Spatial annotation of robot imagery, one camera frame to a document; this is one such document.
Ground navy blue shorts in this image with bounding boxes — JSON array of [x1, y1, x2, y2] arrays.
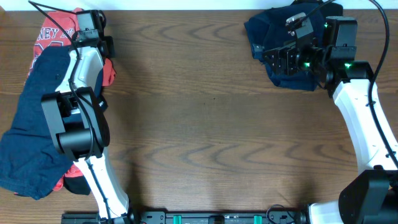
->
[[1, 46, 73, 200]]

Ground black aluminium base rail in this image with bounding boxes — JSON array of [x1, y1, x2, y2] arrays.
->
[[61, 210, 309, 224]]

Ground folded navy garment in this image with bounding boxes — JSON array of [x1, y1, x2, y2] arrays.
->
[[244, 2, 333, 92]]

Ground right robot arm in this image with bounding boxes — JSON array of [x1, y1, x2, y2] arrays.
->
[[263, 13, 397, 223]]

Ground black garment under red shirt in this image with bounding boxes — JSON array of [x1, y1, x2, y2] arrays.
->
[[63, 94, 109, 195]]

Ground red printed t-shirt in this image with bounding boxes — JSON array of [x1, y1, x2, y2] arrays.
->
[[28, 11, 116, 191]]

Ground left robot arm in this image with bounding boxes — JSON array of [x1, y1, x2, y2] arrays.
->
[[41, 10, 133, 223]]

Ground folded black garment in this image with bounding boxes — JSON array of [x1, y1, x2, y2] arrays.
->
[[292, 0, 343, 18]]

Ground green clip on rail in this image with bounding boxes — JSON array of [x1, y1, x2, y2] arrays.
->
[[173, 215, 182, 224], [253, 215, 262, 224]]

